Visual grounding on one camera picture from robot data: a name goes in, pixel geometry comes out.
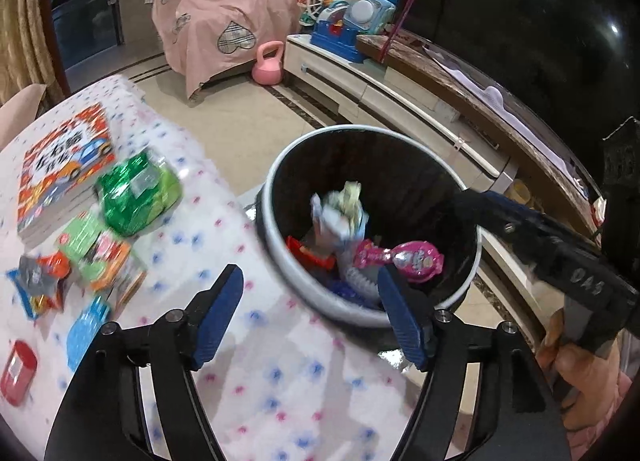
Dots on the white blue wrapper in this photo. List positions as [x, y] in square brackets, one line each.
[340, 216]

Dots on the orange white snack packet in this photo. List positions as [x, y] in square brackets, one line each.
[110, 261]

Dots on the yellow jar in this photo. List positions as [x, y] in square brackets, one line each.
[520, 192]

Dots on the pink kettlebell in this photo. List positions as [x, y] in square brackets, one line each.
[269, 66]

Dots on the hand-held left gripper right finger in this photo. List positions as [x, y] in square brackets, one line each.
[400, 321]

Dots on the orange blue torn wrapper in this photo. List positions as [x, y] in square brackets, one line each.
[40, 281]

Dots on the person's right hand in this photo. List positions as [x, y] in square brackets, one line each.
[575, 371]

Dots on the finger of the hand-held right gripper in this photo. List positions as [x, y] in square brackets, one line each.
[505, 233]
[505, 203]

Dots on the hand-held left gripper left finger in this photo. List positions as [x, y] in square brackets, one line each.
[220, 321]

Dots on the white ribbed plastic cup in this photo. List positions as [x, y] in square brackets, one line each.
[362, 281]

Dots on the light blue toy box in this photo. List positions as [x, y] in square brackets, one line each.
[370, 11]

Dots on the ferris wheel toy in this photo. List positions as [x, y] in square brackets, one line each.
[320, 6]

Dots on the red cylinder can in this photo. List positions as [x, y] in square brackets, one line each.
[19, 373]

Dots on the green foil wrapper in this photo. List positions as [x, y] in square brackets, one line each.
[137, 191]

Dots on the beige patterned curtain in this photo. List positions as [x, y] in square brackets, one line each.
[25, 41]

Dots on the black and white trash bin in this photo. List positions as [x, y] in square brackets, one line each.
[400, 181]

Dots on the pink covered sofa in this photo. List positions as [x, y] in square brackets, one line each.
[20, 111]

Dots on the light blue packet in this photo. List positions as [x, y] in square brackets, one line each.
[90, 333]

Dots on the blue toy machine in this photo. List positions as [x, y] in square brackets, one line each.
[340, 38]

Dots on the colourful picture book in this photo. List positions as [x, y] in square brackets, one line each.
[62, 166]

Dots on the green snack packet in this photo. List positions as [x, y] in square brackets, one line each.
[80, 236]

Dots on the pink heart print cover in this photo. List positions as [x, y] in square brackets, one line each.
[225, 6]

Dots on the wood framed glass door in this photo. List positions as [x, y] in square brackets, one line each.
[85, 6]

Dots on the black television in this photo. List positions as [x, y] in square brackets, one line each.
[525, 41]

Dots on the pink candy wrapper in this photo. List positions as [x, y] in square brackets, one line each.
[417, 261]

